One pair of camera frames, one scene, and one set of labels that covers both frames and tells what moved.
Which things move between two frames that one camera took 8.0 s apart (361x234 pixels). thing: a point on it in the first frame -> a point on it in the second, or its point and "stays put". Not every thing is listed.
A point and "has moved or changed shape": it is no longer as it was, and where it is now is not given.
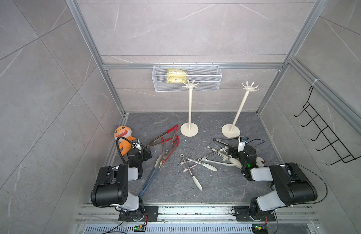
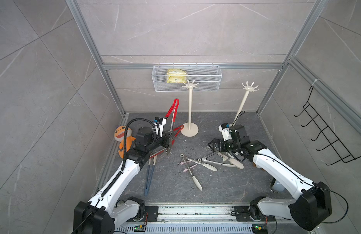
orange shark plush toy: (125, 145) stays put
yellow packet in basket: (176, 76) stays put
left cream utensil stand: (190, 129) stays put
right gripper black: (234, 150) -> (220, 142)
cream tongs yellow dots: (233, 161) stays put
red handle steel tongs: (175, 128) has moved or changed shape
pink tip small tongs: (187, 161) stays put
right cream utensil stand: (230, 130) stays put
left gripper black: (143, 153) -> (165, 138)
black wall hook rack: (346, 156) stays put
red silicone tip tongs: (177, 142) -> (171, 142)
